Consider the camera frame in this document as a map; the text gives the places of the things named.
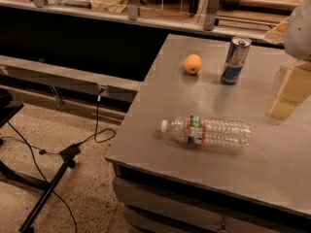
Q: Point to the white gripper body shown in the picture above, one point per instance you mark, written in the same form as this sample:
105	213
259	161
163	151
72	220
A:
300	33

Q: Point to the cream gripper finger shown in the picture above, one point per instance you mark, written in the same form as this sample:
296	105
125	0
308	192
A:
294	90

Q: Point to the clear plastic water bottle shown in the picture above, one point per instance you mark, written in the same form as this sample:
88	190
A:
201	130

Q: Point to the blue silver energy drink can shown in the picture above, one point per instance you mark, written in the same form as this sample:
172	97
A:
236	57

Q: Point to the orange fruit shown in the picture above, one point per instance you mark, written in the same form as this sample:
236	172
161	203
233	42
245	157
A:
192	64

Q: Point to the black metal stand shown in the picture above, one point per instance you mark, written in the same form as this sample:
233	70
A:
8	108

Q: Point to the grey upright post middle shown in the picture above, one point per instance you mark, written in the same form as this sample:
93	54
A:
133	9

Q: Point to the grey metal rail beam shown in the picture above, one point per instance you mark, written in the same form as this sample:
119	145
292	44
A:
63	77

